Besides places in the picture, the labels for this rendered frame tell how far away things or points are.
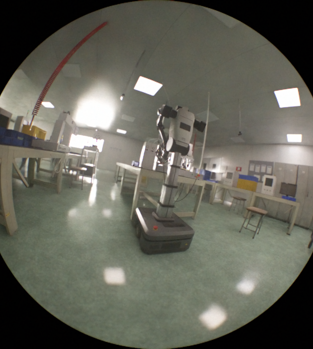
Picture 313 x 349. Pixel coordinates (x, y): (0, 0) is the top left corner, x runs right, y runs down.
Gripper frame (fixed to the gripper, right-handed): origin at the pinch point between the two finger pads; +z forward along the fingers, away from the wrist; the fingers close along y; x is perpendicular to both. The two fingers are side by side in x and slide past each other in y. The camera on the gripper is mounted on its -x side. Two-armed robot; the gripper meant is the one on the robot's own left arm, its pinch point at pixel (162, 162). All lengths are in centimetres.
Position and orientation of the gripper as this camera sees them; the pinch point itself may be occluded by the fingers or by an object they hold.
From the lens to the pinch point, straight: 161.8
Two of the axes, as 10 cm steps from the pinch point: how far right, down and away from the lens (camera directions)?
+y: -9.0, -1.7, -4.0
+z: -3.7, 7.9, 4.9
